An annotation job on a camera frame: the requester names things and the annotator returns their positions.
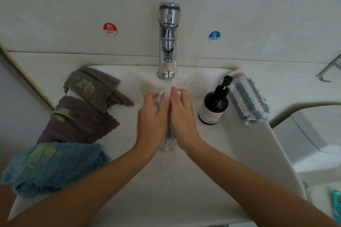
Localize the person's right forearm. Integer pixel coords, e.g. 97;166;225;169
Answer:
186;140;339;227

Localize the brown cloth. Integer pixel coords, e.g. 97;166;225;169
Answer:
36;95;120;144

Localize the metal wall shelf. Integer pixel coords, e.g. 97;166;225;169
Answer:
318;54;341;82

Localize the red round sticker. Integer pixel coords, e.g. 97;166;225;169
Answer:
103;22;118;37

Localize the white ceramic sink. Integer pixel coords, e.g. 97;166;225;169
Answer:
8;65;307;227

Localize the teal tube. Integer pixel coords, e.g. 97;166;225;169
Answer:
331;190;341;222

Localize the chrome faucet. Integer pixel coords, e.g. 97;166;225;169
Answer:
157;2;181;79

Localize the white toilet tank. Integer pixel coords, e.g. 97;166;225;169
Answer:
272;104;341;185

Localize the person's left hand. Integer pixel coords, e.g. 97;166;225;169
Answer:
134;92;171;157

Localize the pink white striped cloth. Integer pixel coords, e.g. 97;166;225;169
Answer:
226;69;246;79

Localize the white toilet lid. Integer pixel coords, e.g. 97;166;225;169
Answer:
308;183;341;227

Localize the blue stained cloth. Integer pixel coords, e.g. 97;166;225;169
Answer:
0;142;112;198

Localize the person's left forearm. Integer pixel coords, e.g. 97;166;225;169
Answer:
5;144;156;227

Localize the black pump soap bottle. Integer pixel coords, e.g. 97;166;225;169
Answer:
198;75;234;125

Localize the person's right hand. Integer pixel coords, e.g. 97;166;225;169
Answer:
169;86;206;156

